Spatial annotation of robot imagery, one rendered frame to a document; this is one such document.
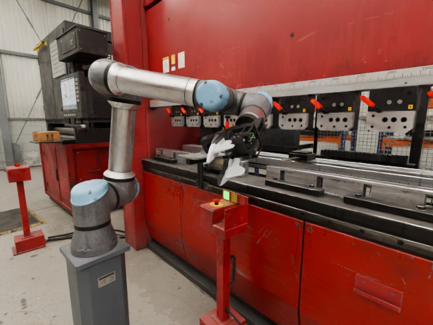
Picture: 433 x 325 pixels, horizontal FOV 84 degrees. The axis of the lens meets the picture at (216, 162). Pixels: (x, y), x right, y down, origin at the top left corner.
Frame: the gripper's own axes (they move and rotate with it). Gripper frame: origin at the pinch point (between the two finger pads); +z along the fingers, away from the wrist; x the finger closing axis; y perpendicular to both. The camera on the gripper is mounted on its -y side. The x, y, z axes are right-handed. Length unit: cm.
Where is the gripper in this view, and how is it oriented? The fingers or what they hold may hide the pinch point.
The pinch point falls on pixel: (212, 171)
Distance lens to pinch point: 55.4
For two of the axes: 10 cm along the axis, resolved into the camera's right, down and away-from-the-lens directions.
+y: 8.3, -0.8, -5.6
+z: -4.0, 6.1, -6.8
